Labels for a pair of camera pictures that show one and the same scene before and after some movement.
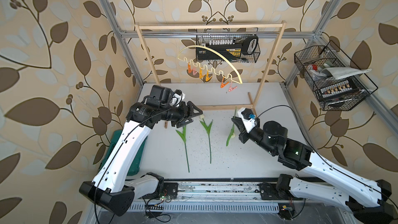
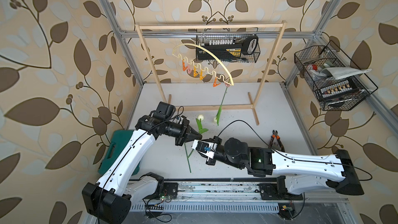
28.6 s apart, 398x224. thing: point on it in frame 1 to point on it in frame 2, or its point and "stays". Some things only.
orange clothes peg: x=223 y=84 to x=215 y=84
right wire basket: x=339 y=84 stays
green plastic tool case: x=135 y=168 stays
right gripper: x=243 y=136 to x=211 y=161
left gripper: x=185 y=115 to x=187 y=135
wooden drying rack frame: x=268 y=73 stays
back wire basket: x=236 y=47 stays
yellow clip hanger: x=203 y=66 to x=197 y=66
